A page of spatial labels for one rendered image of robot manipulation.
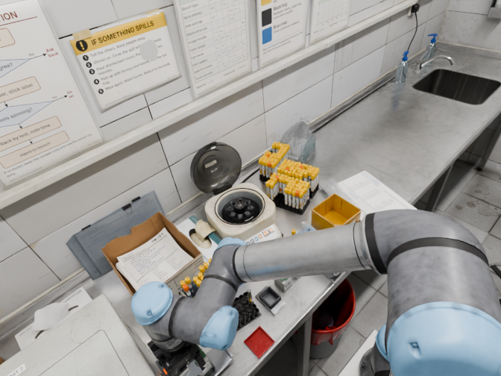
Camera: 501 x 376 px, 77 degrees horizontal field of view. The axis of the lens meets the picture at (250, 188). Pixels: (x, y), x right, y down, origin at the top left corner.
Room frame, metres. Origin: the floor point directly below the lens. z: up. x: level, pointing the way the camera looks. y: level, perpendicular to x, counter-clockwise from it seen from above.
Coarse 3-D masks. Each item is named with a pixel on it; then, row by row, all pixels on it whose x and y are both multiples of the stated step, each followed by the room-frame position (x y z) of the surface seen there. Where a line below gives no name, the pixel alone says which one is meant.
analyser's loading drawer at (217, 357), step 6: (210, 354) 0.36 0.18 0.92; (216, 354) 0.36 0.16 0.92; (222, 354) 0.36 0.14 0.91; (228, 354) 0.35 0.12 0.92; (210, 360) 0.34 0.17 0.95; (216, 360) 0.34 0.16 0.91; (222, 360) 0.34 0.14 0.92; (228, 360) 0.34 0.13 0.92; (234, 360) 0.35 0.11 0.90; (216, 366) 0.33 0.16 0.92; (222, 366) 0.33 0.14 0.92; (186, 372) 0.32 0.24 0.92; (210, 372) 0.32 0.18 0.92; (216, 372) 0.31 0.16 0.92
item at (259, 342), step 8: (256, 328) 0.43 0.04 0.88; (248, 336) 0.41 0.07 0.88; (256, 336) 0.41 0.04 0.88; (264, 336) 0.41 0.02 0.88; (248, 344) 0.39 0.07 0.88; (256, 344) 0.39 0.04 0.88; (264, 344) 0.39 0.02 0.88; (272, 344) 0.38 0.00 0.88; (256, 352) 0.37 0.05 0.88; (264, 352) 0.36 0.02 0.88
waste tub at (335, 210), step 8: (328, 200) 0.86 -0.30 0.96; (336, 200) 0.87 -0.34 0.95; (344, 200) 0.84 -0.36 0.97; (312, 208) 0.82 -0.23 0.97; (320, 208) 0.84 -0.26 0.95; (328, 208) 0.87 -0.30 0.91; (336, 208) 0.87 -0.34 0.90; (344, 208) 0.84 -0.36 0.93; (352, 208) 0.81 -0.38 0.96; (312, 216) 0.81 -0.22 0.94; (320, 216) 0.78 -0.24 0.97; (328, 216) 0.85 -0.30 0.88; (336, 216) 0.84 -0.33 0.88; (344, 216) 0.83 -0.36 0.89; (352, 216) 0.80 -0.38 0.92; (312, 224) 0.81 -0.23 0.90; (320, 224) 0.78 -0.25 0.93; (328, 224) 0.75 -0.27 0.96; (336, 224) 0.80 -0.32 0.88; (344, 224) 0.72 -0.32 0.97
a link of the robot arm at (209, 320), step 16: (208, 288) 0.32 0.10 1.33; (224, 288) 0.32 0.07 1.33; (176, 304) 0.30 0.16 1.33; (192, 304) 0.30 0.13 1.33; (208, 304) 0.29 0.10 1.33; (224, 304) 0.29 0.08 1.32; (176, 320) 0.27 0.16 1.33; (192, 320) 0.27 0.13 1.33; (208, 320) 0.26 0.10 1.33; (224, 320) 0.26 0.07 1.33; (176, 336) 0.26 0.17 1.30; (192, 336) 0.25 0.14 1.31; (208, 336) 0.24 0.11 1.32; (224, 336) 0.23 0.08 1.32
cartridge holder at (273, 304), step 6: (264, 288) 0.56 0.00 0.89; (270, 288) 0.55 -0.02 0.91; (258, 294) 0.55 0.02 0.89; (264, 294) 0.54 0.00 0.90; (270, 294) 0.54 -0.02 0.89; (276, 294) 0.53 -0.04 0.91; (258, 300) 0.53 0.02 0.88; (264, 300) 0.51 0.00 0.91; (270, 300) 0.52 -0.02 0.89; (276, 300) 0.50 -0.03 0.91; (282, 300) 0.51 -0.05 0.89; (270, 306) 0.49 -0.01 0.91; (276, 306) 0.50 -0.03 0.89; (282, 306) 0.49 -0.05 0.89; (276, 312) 0.48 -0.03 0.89
